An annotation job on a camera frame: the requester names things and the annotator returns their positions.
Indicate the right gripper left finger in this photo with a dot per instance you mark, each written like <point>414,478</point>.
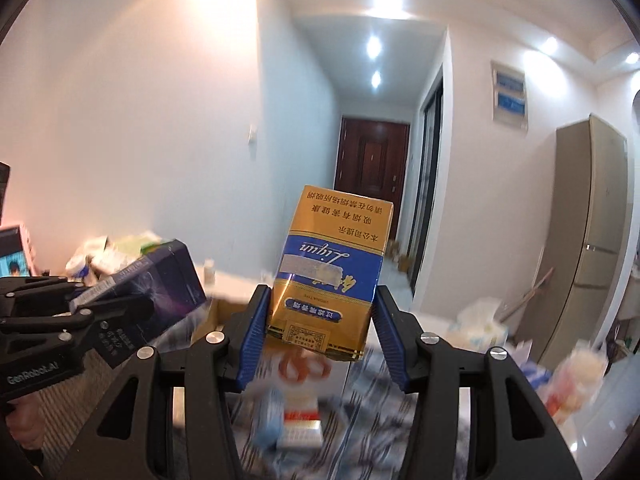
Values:
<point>245,336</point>

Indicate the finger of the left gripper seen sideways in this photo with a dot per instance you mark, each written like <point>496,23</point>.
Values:
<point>123,316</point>

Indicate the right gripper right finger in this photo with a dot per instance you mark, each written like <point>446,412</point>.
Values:
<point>399,335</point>

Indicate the dark blue purple box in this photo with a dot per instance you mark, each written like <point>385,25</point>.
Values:
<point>167,276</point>

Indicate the yellow blue cigarette pack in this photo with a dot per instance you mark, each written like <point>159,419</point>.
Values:
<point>331,261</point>

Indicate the red white cigarette pack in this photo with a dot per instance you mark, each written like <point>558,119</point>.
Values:
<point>302,426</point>

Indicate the left hand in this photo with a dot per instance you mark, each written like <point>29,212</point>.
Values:
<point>26,423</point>

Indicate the pretzel print cardboard box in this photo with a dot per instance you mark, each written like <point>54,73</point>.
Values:
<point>288,368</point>

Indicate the white tissue pack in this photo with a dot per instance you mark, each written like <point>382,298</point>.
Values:
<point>476,328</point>

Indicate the small cardboard boxes floor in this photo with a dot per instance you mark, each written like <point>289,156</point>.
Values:
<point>394,254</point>

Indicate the plaid shirt cloth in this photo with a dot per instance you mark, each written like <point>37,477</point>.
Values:
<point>365,431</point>

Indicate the black framed glass door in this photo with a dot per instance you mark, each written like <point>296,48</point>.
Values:
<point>431,114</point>

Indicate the dark red entrance door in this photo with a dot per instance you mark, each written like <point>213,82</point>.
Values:
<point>371,161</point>

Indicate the red white snack bag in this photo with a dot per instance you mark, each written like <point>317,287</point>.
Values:
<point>575,382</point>

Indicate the beige refrigerator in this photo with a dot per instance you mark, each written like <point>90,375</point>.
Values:
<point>584,242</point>

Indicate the wall light switch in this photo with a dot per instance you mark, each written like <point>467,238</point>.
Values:
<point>252,135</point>

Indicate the wall electrical panel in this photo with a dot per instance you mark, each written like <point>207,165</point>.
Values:
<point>509,96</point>

